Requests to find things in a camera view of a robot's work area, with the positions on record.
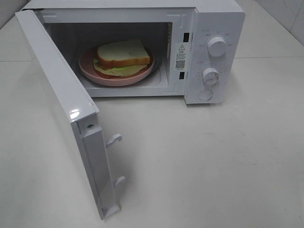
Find white microwave oven body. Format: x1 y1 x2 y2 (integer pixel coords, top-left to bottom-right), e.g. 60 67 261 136
21 0 245 104

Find pink round plate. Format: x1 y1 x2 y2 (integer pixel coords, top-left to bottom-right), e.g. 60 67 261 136
79 46 155 86

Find lower white timer knob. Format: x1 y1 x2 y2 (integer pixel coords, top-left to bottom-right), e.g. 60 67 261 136
202 67 219 85

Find white warning sticker QR code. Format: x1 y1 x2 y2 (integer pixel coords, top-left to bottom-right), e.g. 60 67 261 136
174 42 190 71

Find upper white power knob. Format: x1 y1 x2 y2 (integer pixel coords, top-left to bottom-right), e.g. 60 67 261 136
208 36 228 57

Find white microwave door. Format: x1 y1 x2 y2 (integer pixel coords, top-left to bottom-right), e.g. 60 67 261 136
16 10 125 219

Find toast sandwich with lettuce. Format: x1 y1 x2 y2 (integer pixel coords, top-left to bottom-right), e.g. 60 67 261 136
93 39 151 77

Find round white door-release button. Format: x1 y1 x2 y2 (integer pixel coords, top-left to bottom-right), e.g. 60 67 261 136
198 89 213 101

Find glass microwave turntable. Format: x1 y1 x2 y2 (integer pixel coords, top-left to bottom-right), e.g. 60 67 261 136
82 54 163 90

